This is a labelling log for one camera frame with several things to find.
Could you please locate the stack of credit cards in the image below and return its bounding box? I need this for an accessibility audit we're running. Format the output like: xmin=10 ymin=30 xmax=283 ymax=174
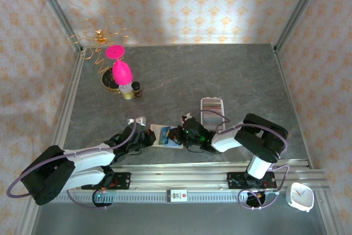
xmin=202 ymin=100 xmax=223 ymax=124

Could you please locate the white plastic basket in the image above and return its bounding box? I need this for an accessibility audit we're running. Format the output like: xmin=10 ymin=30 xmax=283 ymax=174
xmin=200 ymin=97 xmax=226 ymax=127

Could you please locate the small dark bottle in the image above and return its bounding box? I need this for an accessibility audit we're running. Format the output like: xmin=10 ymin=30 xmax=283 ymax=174
xmin=131 ymin=80 xmax=144 ymax=100

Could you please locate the yellow-label bottle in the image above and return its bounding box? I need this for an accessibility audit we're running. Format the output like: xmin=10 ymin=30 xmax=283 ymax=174
xmin=118 ymin=83 xmax=136 ymax=100

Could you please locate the white number tag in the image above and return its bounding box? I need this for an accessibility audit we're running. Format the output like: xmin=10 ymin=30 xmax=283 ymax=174
xmin=166 ymin=189 xmax=189 ymax=204

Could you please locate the pink goblet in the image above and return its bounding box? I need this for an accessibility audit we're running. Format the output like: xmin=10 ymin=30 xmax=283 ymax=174
xmin=105 ymin=44 xmax=134 ymax=86

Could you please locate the white alarm clock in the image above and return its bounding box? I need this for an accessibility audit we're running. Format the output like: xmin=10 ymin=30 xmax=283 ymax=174
xmin=285 ymin=182 xmax=315 ymax=213

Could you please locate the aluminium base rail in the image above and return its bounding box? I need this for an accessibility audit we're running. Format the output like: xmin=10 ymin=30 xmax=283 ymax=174
xmin=29 ymin=159 xmax=329 ymax=205

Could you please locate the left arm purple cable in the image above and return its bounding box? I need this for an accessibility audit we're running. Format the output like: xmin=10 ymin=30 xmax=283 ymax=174
xmin=7 ymin=121 xmax=138 ymax=199

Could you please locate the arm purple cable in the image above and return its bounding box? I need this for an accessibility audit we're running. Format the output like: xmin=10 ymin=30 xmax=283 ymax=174
xmin=199 ymin=110 xmax=289 ymax=170
xmin=7 ymin=121 xmax=138 ymax=199

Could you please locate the gold wire glass rack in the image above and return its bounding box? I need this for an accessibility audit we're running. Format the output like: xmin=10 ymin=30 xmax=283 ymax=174
xmin=68 ymin=16 xmax=131 ymax=92

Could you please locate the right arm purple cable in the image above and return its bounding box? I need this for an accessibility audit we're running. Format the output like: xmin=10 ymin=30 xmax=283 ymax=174
xmin=199 ymin=110 xmax=289 ymax=170

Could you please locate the aluminium table side rail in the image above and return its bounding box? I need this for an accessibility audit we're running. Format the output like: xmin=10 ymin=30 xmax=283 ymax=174
xmin=51 ymin=50 xmax=85 ymax=164
xmin=273 ymin=46 xmax=314 ymax=170

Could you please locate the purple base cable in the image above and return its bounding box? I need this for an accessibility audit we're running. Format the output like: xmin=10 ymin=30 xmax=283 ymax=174
xmin=67 ymin=189 xmax=108 ymax=210
xmin=238 ymin=164 xmax=291 ymax=210

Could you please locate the aluminium frame post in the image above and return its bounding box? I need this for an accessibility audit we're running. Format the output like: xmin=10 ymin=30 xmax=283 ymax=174
xmin=273 ymin=0 xmax=328 ymax=54
xmin=29 ymin=0 xmax=83 ymax=53

